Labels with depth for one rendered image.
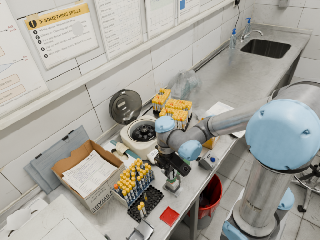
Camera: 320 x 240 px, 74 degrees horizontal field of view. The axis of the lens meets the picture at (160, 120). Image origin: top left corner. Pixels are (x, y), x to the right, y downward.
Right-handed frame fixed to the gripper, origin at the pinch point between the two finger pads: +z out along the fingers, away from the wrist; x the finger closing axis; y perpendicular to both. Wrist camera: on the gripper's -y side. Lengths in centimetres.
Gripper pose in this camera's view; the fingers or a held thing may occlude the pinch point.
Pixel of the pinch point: (173, 178)
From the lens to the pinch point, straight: 103.5
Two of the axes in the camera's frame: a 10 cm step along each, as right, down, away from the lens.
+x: -6.2, 5.5, -5.5
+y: -7.8, -3.6, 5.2
